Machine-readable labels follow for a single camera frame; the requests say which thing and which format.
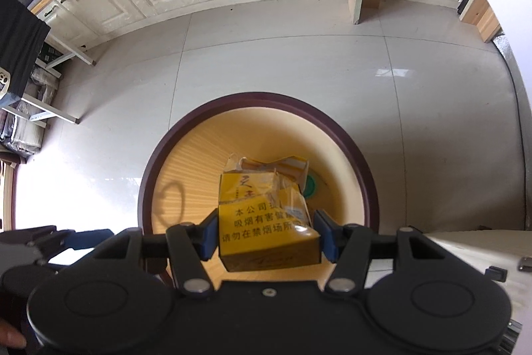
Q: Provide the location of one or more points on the yellow cigarette box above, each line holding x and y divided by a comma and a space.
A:
266, 226

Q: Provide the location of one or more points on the cartoon tote bag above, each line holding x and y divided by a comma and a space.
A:
3, 82

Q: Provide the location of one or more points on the pile of packed bags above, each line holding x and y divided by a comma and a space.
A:
25, 134

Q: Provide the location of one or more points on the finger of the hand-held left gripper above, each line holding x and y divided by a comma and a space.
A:
87, 238

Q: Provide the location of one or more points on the white metal stand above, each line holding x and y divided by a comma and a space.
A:
58, 113

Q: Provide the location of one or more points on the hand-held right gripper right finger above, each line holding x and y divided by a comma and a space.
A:
326, 238

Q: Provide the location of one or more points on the person's left hand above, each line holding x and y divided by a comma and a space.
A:
10, 334

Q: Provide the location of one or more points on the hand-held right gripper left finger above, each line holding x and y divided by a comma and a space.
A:
210, 236

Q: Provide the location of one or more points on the beige bin with brown rim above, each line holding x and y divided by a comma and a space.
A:
199, 172

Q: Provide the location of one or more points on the teal round lid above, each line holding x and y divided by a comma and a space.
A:
311, 188

